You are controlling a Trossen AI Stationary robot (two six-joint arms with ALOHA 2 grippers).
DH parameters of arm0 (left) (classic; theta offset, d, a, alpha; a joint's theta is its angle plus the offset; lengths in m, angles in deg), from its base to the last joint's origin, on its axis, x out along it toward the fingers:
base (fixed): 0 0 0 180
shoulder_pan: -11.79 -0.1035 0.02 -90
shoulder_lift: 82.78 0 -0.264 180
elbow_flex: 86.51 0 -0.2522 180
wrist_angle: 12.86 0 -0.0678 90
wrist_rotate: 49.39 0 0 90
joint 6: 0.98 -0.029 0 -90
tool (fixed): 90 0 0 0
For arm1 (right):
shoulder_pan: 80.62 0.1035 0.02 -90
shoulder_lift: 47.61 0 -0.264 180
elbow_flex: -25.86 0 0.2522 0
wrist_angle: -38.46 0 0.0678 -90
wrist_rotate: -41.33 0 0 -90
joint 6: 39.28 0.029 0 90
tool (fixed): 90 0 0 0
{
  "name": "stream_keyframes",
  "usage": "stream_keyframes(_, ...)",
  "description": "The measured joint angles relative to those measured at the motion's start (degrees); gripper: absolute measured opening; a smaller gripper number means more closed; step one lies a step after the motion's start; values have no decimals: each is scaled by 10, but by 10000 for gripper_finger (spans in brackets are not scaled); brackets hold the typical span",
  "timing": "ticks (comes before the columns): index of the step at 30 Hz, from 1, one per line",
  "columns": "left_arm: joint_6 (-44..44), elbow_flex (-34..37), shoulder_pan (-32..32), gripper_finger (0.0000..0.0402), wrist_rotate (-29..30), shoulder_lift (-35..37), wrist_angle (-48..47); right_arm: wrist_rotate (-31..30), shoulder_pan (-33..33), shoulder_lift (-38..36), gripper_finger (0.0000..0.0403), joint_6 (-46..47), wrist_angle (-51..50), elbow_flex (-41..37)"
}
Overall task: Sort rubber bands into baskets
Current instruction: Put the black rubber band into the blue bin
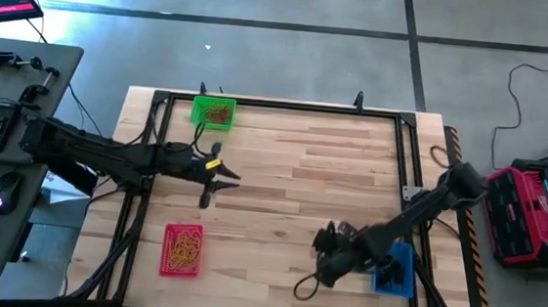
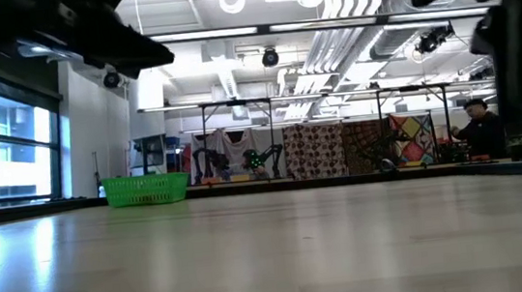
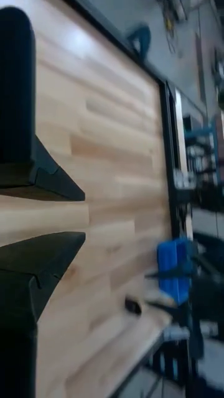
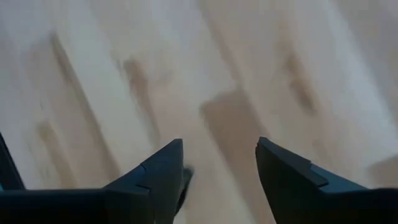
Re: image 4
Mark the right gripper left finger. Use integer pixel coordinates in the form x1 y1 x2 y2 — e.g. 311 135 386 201
0 138 185 224

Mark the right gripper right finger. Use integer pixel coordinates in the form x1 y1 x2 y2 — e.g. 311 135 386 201
254 136 398 224

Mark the black aluminium table frame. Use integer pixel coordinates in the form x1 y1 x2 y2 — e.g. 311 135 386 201
0 132 26 191

